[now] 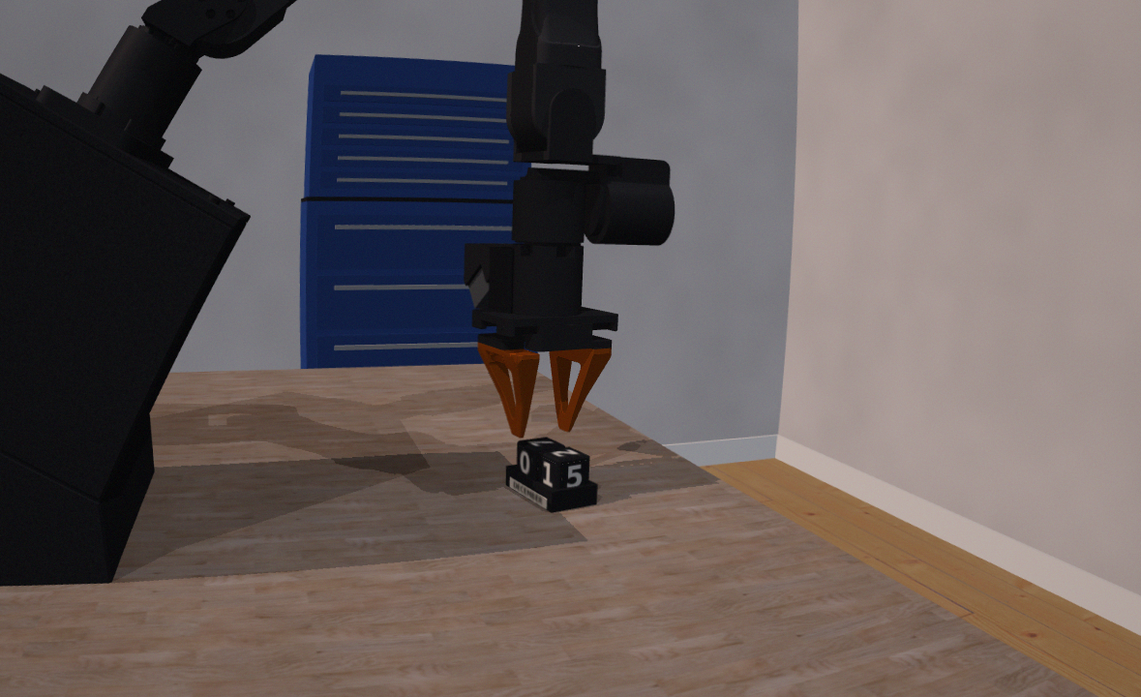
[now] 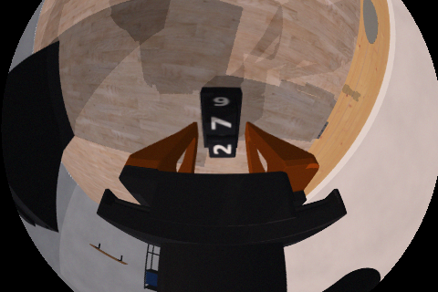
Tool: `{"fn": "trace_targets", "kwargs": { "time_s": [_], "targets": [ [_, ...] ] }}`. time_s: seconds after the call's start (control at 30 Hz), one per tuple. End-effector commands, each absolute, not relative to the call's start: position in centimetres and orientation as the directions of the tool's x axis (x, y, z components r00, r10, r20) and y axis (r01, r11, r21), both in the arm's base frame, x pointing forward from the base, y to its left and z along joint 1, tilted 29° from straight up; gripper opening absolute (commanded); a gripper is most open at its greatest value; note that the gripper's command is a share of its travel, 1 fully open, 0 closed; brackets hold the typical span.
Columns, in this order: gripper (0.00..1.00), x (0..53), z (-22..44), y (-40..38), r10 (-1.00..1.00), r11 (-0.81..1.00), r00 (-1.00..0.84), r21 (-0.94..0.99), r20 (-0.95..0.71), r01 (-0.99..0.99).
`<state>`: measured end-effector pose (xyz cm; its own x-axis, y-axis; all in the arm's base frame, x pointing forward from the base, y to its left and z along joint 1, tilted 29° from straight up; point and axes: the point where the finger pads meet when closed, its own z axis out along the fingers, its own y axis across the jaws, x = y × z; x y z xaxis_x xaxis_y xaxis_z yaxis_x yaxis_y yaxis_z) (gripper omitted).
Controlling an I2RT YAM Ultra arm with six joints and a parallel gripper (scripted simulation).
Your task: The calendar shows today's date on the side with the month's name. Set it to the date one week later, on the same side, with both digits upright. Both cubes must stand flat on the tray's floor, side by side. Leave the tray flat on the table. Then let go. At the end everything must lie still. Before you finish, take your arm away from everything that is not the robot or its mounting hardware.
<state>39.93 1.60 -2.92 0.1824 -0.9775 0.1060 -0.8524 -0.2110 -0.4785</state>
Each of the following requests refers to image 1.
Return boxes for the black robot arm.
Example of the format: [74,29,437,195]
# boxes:
[37,0,675,313]

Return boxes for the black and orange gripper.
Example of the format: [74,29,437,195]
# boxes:
[472,243,618,439]

